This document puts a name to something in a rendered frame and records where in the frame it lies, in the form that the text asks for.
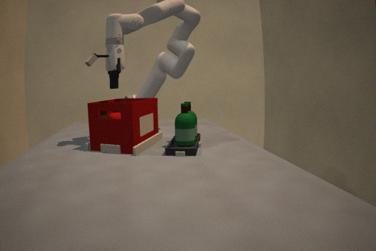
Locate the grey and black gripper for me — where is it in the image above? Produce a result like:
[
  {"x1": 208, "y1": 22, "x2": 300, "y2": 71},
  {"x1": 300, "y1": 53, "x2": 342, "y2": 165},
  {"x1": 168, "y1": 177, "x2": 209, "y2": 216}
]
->
[{"x1": 105, "y1": 44, "x2": 125, "y2": 89}]

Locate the red bottle crate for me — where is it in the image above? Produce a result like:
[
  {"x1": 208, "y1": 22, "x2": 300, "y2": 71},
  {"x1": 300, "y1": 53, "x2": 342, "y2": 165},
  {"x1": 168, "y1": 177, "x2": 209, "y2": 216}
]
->
[{"x1": 88, "y1": 98, "x2": 159, "y2": 154}]

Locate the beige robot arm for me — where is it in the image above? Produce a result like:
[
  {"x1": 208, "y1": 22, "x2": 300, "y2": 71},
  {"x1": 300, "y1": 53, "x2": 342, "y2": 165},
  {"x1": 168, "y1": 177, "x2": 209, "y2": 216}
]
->
[{"x1": 106, "y1": 0, "x2": 200, "y2": 98}]

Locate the green bottle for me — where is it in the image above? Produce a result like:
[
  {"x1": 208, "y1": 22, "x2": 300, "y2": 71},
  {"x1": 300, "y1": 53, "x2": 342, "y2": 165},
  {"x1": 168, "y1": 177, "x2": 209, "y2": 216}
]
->
[
  {"x1": 184, "y1": 102, "x2": 197, "y2": 141},
  {"x1": 175, "y1": 103, "x2": 195, "y2": 147}
]

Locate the brown bottle with white cap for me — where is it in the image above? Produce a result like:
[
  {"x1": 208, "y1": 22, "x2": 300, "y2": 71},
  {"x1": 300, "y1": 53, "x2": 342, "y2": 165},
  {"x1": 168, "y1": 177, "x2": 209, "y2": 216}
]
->
[{"x1": 99, "y1": 111, "x2": 112, "y2": 119}]

